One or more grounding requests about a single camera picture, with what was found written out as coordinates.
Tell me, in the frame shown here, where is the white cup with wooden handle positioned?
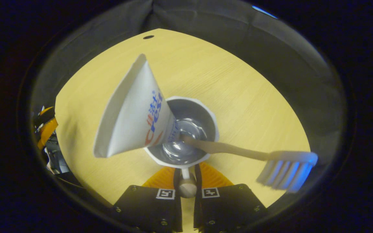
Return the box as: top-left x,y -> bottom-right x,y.
144,96 -> 220,198

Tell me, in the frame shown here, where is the black backdrop cloth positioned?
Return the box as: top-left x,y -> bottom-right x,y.
29,0 -> 347,207

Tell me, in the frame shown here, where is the white toothpaste tube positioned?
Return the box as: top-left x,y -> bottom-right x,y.
93,54 -> 179,158

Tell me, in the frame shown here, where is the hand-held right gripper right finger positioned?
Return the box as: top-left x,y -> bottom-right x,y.
193,163 -> 267,232

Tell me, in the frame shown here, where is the light wooden desktop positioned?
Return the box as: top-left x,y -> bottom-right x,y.
54,28 -> 311,232

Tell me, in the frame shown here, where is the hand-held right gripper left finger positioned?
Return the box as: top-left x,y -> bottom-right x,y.
112,167 -> 184,232

